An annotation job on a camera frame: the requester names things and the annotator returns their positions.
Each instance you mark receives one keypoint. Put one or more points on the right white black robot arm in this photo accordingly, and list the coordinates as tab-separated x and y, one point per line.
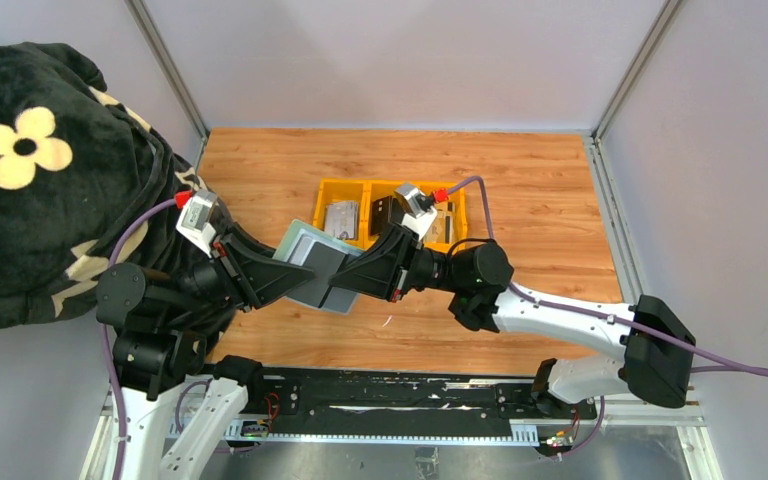
640	348

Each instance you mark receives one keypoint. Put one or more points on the right aluminium frame post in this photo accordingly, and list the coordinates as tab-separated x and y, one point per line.
654	36

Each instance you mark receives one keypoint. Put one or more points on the beige cards in right bin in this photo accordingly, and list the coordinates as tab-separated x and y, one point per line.
446	228

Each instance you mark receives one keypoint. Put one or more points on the left aluminium frame post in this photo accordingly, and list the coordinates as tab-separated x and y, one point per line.
145	22

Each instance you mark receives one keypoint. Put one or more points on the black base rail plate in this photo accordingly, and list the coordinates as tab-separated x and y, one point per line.
383	405

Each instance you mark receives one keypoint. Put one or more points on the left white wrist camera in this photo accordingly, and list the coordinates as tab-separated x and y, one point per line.
194	220

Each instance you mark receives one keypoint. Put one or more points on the yellow bin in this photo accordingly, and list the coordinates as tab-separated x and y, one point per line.
376	189
460	199
332	190

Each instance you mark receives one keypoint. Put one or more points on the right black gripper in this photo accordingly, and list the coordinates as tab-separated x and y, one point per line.
403	263

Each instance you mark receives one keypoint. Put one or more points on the middle yellow bin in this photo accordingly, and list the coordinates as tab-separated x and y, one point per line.
376	189

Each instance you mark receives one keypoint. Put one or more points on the black floral blanket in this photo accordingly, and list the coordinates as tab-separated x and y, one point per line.
77	170

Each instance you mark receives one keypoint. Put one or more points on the silver cards in left bin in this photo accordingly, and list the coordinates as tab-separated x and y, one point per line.
342	220

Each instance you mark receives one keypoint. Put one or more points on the left yellow bin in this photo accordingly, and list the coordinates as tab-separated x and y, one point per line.
332	190

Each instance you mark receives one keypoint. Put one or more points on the right yellow bin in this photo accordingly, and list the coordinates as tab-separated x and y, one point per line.
460	199

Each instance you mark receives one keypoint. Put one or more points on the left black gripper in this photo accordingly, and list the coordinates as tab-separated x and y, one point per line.
230	271

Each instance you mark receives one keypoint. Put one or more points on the black card holder in bin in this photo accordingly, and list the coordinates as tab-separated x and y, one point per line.
383	212

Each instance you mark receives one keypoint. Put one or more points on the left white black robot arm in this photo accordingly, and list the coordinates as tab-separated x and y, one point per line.
165	325

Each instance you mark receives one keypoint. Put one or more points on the dark grey credit card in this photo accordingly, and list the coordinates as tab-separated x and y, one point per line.
318	293

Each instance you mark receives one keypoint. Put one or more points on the aluminium frame post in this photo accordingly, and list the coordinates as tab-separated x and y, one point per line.
654	36
145	22

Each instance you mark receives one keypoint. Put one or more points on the green card holder wallet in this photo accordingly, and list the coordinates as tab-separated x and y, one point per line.
298	230

